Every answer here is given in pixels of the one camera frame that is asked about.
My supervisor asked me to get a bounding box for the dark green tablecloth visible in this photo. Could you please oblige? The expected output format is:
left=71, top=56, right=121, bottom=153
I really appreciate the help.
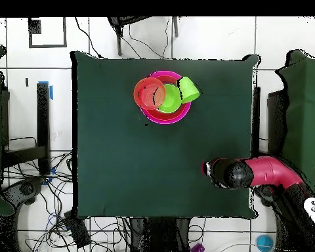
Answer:
left=70, top=51, right=261, bottom=220

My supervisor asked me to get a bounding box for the black power brick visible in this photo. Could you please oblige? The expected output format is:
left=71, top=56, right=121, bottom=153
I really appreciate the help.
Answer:
left=63, top=209, right=92, bottom=249

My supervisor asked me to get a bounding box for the large pink bowl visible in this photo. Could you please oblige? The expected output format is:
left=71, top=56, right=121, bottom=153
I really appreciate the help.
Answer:
left=139, top=70, right=192, bottom=125

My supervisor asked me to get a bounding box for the green cup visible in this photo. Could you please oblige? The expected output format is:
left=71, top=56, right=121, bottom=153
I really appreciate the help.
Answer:
left=176, top=76, right=201, bottom=104

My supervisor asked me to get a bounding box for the black floor cable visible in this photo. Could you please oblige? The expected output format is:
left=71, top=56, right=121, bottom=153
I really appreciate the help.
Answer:
left=74, top=16, right=103, bottom=59
left=127, top=16, right=172, bottom=59

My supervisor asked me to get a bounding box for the black metal stand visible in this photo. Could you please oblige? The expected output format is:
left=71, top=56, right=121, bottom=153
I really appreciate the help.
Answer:
left=251, top=86, right=288, bottom=158
left=1, top=82, right=51, bottom=177

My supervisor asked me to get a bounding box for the tangled cable bundle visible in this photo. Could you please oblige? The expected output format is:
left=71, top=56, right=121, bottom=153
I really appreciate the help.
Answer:
left=2, top=152, right=131, bottom=252

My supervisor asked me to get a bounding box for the small orange bowl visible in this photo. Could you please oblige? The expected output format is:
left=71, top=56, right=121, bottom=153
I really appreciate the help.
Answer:
left=133, top=76, right=167, bottom=111

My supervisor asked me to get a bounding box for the large orange bowl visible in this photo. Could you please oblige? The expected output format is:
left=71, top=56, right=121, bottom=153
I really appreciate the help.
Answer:
left=145, top=75, right=188, bottom=119

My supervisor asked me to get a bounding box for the black camera tripod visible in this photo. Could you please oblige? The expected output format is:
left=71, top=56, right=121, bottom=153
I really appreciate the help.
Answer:
left=106, top=16, right=180, bottom=57

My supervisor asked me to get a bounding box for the blue tape strip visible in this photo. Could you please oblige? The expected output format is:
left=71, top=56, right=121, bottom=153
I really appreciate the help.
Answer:
left=37, top=80, right=54, bottom=101

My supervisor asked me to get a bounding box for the small green bowl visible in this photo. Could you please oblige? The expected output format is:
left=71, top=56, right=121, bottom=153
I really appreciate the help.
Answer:
left=157, top=83, right=182, bottom=114

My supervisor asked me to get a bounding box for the blue disc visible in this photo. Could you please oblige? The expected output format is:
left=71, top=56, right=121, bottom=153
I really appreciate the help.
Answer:
left=255, top=234, right=274, bottom=252

